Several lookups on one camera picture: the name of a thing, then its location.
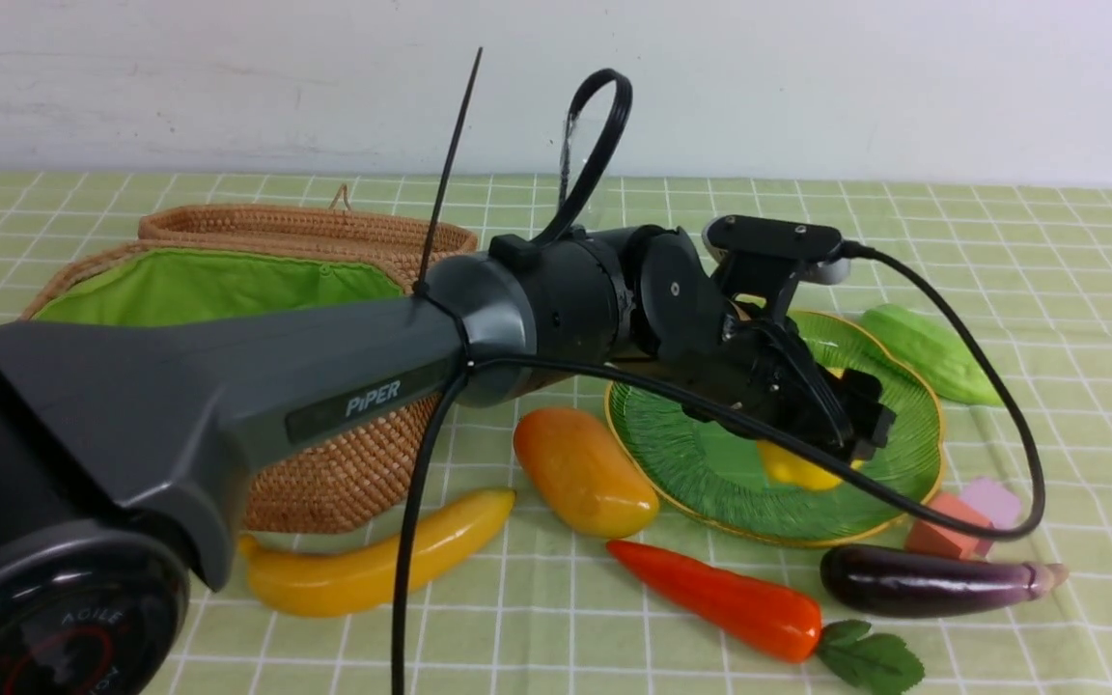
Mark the green glass leaf plate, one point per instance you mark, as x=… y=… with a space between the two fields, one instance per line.
x=719 y=479

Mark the woven wicker basket green lining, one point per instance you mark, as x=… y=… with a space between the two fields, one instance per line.
x=344 y=463

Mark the green toy bitter gourd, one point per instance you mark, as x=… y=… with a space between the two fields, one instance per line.
x=935 y=353

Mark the purple foam cube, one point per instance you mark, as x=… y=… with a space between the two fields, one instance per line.
x=987 y=502

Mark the orange toy carrot green leaves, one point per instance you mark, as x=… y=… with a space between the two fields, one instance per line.
x=774 y=619

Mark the green checkered tablecloth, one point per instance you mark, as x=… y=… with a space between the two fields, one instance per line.
x=542 y=611

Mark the woven wicker basket lid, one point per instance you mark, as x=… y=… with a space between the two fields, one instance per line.
x=399 y=245

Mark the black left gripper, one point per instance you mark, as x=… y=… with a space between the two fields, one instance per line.
x=763 y=369

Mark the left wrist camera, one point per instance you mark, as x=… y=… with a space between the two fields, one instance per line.
x=817 y=249

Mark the yellow toy banana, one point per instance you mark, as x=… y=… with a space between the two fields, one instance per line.
x=322 y=586

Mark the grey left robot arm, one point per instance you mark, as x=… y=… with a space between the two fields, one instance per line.
x=92 y=595

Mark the black cable tie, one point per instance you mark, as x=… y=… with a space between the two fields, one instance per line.
x=445 y=174

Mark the yellow toy lemon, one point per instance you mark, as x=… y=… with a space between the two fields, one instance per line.
x=784 y=470

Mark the orange toy mango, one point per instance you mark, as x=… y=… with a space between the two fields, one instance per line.
x=583 y=474

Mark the purple toy eggplant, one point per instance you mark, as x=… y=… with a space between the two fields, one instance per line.
x=899 y=584

